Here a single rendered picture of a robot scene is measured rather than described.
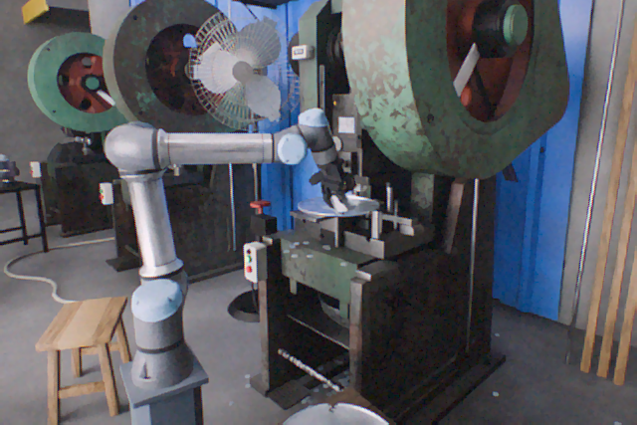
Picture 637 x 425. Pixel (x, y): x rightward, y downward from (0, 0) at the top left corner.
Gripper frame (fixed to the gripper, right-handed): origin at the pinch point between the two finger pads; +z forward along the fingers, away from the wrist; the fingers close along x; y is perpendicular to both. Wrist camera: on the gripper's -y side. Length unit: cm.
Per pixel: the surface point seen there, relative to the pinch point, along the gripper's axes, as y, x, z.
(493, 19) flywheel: 40, 35, -44
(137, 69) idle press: -142, 22, -48
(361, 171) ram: -2.6, 17.3, -4.4
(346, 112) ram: -9.6, 25.8, -22.4
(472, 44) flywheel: 34, 34, -39
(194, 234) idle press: -162, 11, 60
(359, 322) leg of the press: 15.2, -20.4, 23.5
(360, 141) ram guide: -0.1, 18.4, -15.6
